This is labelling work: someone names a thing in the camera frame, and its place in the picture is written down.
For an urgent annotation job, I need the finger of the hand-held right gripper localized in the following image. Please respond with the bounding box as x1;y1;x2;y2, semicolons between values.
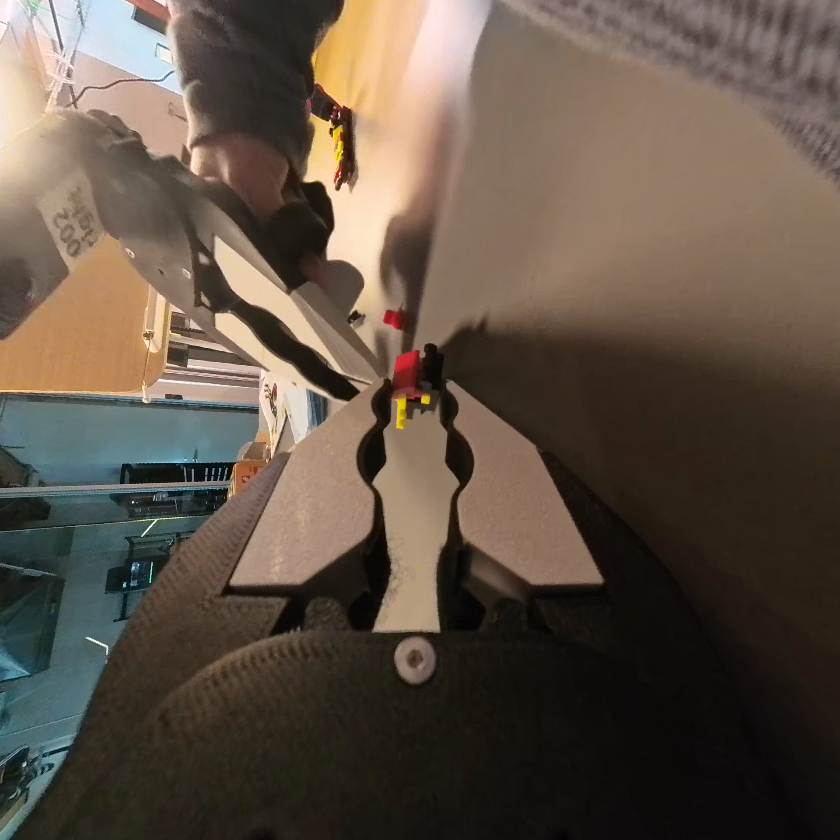
213;235;383;384
196;307;362;403

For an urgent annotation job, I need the wooden book stand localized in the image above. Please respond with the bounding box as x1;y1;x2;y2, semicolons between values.
0;230;166;403

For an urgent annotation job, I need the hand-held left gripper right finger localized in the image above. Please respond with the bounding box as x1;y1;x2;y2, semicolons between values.
440;381;606;593

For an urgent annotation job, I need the orange cardboard lego box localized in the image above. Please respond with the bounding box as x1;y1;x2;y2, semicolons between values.
232;459;270;497

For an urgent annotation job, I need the white instruction leaflet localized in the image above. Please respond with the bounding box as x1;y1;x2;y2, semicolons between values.
259;373;290;448

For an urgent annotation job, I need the person's right hand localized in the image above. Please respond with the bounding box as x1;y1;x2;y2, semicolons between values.
190;143;327;282

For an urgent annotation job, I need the red yellow lego model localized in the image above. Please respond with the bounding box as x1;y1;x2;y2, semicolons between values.
390;343;448;432

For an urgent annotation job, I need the open instruction booklet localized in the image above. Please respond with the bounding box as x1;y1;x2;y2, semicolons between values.
289;384;328;442

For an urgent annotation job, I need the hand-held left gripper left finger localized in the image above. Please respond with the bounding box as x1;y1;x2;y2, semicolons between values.
230;378;396;589

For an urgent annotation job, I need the person's grey sweater torso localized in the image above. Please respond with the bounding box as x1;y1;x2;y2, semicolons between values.
492;0;840;186

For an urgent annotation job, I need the person's right forearm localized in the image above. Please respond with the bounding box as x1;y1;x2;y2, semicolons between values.
167;0;347;173

